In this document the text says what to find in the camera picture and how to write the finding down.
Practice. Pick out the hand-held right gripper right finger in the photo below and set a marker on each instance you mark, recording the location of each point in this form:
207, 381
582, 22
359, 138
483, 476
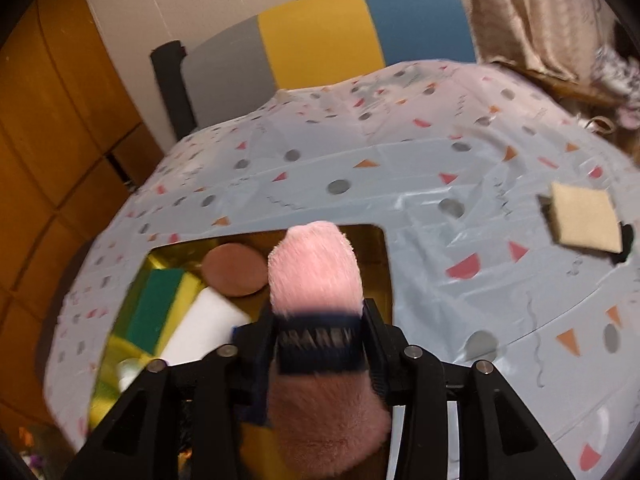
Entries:
376, 360

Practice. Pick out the small white bottle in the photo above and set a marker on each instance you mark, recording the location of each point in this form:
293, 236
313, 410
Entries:
129, 372

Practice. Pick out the wooden desk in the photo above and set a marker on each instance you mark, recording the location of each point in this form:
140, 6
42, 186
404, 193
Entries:
575, 90

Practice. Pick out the brown box gold interior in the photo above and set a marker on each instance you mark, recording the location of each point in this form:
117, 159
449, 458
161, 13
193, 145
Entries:
370, 260

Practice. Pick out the patterned light blue tablecloth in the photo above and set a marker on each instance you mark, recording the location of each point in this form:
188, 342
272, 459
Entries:
400, 185

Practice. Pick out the cream sponge pad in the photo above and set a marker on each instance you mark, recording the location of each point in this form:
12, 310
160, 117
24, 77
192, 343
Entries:
582, 217

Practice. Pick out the orange wooden wardrobe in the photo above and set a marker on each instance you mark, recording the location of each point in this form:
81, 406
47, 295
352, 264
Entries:
50, 160

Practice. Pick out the dusty pink satin scrunchie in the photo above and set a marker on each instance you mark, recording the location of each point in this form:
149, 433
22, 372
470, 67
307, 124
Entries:
235, 270

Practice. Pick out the pink fluffy cloth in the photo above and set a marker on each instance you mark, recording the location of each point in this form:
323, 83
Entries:
315, 275

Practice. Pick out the grey yellow blue chair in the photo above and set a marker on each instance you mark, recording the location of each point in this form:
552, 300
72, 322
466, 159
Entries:
320, 35

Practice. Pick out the green and yellow sponge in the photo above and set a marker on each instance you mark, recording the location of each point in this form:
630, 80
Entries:
155, 305

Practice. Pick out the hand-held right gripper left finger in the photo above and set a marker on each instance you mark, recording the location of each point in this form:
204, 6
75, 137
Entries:
260, 375

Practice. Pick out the pile of striped clothes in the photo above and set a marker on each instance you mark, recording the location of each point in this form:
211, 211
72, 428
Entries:
620, 75

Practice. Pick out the black scrunchie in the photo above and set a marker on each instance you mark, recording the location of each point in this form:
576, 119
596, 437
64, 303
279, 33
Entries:
622, 250

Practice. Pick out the white foam block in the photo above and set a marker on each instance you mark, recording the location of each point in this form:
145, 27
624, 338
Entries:
205, 320

